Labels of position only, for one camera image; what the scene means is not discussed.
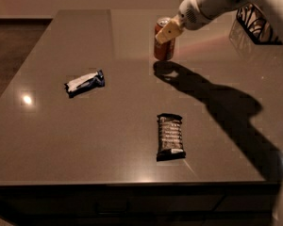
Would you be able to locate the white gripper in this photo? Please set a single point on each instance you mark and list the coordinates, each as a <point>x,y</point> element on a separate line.
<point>191,14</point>

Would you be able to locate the orange soda can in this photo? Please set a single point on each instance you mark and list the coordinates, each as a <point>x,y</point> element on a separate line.
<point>164,51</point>

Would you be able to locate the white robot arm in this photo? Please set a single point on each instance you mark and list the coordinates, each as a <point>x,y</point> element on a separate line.
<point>271,9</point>

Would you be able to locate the black chocolate bar wrapper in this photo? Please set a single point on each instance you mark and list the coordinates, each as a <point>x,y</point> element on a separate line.
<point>170,143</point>

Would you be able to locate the blue white snack wrapper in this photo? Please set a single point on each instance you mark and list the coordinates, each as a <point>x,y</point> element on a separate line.
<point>85,83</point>

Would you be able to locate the black wire basket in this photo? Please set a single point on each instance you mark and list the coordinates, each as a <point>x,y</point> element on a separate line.
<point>256,26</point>

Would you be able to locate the dark drawer handle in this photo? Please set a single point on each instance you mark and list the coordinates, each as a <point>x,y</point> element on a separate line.
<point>111,207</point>

